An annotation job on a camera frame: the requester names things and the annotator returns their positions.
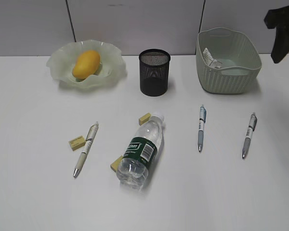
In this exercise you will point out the white waste paper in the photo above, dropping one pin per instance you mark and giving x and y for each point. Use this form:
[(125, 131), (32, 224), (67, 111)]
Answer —
[(210, 61)]

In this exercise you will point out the yellow eraser upper middle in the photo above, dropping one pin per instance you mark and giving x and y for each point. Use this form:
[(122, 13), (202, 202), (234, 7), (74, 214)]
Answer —
[(144, 118)]

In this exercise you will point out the light green woven basket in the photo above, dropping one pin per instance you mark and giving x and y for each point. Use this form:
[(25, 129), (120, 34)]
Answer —
[(240, 60)]

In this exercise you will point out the yellow eraser with label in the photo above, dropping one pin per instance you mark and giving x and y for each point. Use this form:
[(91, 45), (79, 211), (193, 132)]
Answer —
[(77, 143)]

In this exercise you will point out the green frosted glass plate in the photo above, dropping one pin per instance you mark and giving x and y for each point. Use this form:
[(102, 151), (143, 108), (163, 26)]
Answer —
[(111, 70)]

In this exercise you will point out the grey click pen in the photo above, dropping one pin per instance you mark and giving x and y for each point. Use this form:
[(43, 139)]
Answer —
[(249, 133)]

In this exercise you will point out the light blue click pen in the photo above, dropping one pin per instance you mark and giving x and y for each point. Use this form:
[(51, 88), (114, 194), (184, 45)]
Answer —
[(201, 125)]

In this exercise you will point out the black mesh pen holder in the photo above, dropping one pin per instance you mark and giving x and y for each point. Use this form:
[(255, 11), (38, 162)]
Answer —
[(154, 72)]

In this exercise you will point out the yellow eraser lower middle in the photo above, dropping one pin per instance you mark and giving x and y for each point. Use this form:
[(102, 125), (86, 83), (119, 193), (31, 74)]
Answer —
[(115, 164)]

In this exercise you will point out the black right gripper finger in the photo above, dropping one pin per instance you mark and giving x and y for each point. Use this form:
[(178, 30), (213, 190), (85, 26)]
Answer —
[(281, 43)]

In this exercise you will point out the beige click pen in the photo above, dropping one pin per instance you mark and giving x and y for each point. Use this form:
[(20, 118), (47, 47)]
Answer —
[(88, 143)]

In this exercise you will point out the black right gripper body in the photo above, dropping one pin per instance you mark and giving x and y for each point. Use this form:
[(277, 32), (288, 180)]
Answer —
[(277, 17)]

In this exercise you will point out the yellow mango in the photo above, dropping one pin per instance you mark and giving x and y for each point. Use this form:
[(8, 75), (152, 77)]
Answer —
[(87, 64)]

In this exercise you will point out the clear plastic water bottle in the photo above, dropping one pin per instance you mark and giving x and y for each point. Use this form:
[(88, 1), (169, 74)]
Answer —
[(141, 152)]

